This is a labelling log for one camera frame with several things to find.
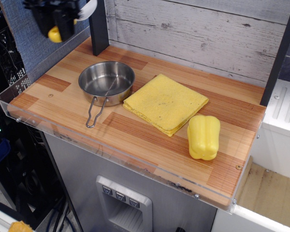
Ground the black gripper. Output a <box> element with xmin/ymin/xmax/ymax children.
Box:
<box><xmin>24</xmin><ymin>0</ymin><xmax>80</xmax><ymax>42</ymax></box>

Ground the yellow handled toy knife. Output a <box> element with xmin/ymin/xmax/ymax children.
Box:
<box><xmin>47</xmin><ymin>0</ymin><xmax>98</xmax><ymax>44</ymax></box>

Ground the blue fabric panel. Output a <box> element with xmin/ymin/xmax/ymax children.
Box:
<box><xmin>0</xmin><ymin>0</ymin><xmax>90</xmax><ymax>83</ymax></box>

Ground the yellow folded cloth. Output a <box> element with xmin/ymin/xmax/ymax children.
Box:
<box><xmin>123</xmin><ymin>74</ymin><xmax>209</xmax><ymax>137</ymax></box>

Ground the silver toy fridge front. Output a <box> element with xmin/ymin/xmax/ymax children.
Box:
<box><xmin>46</xmin><ymin>135</ymin><xmax>217</xmax><ymax>232</ymax></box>

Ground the yellow toy bell pepper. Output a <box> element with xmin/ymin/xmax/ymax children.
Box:
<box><xmin>187</xmin><ymin>115</ymin><xmax>220</xmax><ymax>160</ymax></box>

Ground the grey dispenser panel with buttons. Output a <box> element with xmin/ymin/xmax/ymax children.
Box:
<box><xmin>96</xmin><ymin>175</ymin><xmax>153</xmax><ymax>232</ymax></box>

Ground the yellow object bottom left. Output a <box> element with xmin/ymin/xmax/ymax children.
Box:
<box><xmin>8</xmin><ymin>221</ymin><xmax>33</xmax><ymax>232</ymax></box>

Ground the clear acrylic table guard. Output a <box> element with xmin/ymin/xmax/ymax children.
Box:
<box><xmin>0</xmin><ymin>74</ymin><xmax>265</xmax><ymax>211</ymax></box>

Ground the white toy sink unit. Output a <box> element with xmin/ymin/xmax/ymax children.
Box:
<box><xmin>212</xmin><ymin>80</ymin><xmax>290</xmax><ymax>232</ymax></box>

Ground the black vertical post left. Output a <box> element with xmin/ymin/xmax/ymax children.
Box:
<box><xmin>89</xmin><ymin>0</ymin><xmax>109</xmax><ymax>56</ymax></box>

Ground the black vertical post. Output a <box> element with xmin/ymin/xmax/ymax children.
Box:
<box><xmin>89</xmin><ymin>0</ymin><xmax>109</xmax><ymax>56</ymax></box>
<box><xmin>260</xmin><ymin>16</ymin><xmax>290</xmax><ymax>106</ymax></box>

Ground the silver pot with wire handle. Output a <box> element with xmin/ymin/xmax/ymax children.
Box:
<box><xmin>78</xmin><ymin>61</ymin><xmax>135</xmax><ymax>128</ymax></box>

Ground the black vertical post right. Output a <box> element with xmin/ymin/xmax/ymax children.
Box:
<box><xmin>260</xmin><ymin>16</ymin><xmax>290</xmax><ymax>106</ymax></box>

